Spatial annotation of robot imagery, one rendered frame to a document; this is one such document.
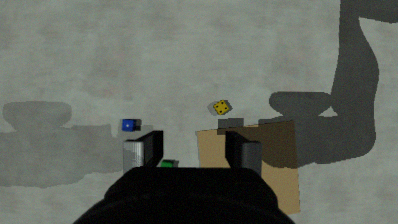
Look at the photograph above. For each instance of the tan square mat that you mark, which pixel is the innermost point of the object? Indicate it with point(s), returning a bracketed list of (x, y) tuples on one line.
[(279, 157)]

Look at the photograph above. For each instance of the green die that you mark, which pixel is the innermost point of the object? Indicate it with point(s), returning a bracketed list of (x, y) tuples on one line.
[(167, 163)]

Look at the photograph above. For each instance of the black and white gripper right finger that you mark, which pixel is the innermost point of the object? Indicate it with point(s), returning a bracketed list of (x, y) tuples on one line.
[(243, 153)]

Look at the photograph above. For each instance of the blue die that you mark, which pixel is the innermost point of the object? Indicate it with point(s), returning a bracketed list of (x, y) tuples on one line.
[(129, 125)]

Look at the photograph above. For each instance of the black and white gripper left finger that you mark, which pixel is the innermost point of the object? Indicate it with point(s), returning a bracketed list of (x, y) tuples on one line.
[(146, 151)]

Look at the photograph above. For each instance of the yellow die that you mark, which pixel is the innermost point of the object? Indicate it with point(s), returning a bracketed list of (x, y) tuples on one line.
[(221, 107)]

